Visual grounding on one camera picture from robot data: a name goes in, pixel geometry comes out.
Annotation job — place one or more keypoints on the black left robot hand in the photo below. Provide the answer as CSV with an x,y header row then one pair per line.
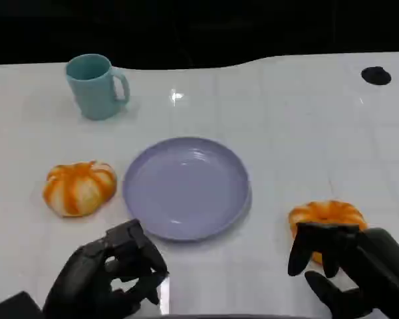
x,y
83,282

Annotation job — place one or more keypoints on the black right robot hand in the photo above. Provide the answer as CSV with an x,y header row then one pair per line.
x,y
379,266

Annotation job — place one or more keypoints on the orange and white toy bread roll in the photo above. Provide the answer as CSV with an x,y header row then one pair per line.
x,y
326,211
76,189

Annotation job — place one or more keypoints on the lilac plate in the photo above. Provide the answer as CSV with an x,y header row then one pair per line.
x,y
186,186

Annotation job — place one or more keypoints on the pale green mug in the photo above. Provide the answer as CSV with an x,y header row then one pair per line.
x,y
93,96

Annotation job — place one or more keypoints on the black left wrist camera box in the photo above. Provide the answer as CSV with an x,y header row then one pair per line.
x,y
13,307

